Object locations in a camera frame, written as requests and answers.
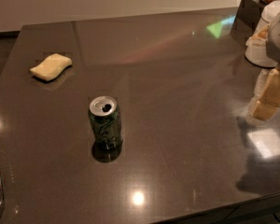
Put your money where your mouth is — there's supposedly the yellow sponge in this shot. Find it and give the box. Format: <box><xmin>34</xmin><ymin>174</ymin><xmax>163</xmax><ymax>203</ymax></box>
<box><xmin>30</xmin><ymin>53</ymin><xmax>72</xmax><ymax>81</ymax></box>

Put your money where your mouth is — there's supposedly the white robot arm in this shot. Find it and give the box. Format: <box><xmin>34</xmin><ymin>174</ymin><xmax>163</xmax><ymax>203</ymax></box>
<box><xmin>249</xmin><ymin>12</ymin><xmax>280</xmax><ymax>120</ymax></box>

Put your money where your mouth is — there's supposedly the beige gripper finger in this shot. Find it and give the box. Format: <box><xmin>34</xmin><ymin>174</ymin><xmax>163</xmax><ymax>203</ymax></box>
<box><xmin>250</xmin><ymin>66</ymin><xmax>280</xmax><ymax>120</ymax></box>

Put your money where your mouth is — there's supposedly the green soda can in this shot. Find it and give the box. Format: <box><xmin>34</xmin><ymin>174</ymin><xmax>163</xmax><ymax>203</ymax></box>
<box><xmin>89</xmin><ymin>96</ymin><xmax>122</xmax><ymax>150</ymax></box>

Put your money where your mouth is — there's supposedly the dark box with snacks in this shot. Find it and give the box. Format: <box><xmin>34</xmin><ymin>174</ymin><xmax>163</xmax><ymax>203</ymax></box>
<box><xmin>231</xmin><ymin>0</ymin><xmax>278</xmax><ymax>45</ymax></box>

